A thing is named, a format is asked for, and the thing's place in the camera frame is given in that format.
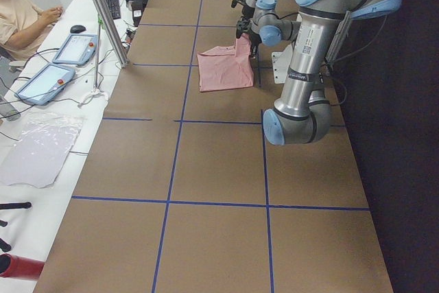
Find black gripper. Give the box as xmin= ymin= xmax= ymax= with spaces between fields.
xmin=248 ymin=29 xmax=261 ymax=57
xmin=241 ymin=0 xmax=257 ymax=19

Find pink Snoopy t-shirt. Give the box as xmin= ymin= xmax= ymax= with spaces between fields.
xmin=197 ymin=34 xmax=254 ymax=92

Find black keyboard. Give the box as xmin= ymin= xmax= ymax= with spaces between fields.
xmin=105 ymin=0 xmax=121 ymax=20

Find black computer mouse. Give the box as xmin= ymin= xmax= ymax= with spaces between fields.
xmin=70 ymin=25 xmax=86 ymax=34

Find far blue teach pendant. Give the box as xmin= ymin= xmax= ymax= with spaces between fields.
xmin=52 ymin=33 xmax=98 ymax=65

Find blue teach pendant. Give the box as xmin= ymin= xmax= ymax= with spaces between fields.
xmin=14 ymin=63 xmax=75 ymax=106
xmin=52 ymin=33 xmax=98 ymax=65

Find near blue teach pendant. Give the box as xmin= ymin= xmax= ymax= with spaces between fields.
xmin=14 ymin=63 xmax=75 ymax=106

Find seated person in beige shirt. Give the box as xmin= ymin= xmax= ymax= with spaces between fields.
xmin=1 ymin=0 xmax=64 ymax=60

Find clear plastic bag with paper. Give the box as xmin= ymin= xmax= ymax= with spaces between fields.
xmin=1 ymin=113 xmax=84 ymax=188

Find black tripod legs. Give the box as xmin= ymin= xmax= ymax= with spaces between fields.
xmin=0 ymin=201 xmax=32 ymax=252

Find red cylinder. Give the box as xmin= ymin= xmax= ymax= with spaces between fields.
xmin=1 ymin=253 xmax=45 ymax=281

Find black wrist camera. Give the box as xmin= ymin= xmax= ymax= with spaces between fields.
xmin=235 ymin=16 xmax=251 ymax=39
xmin=231 ymin=0 xmax=246 ymax=8

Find white camera mast with base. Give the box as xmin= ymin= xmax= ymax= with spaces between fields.
xmin=271 ymin=45 xmax=330 ymax=85

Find silver aluminium frame post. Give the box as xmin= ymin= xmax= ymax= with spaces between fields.
xmin=93 ymin=0 xmax=129 ymax=68

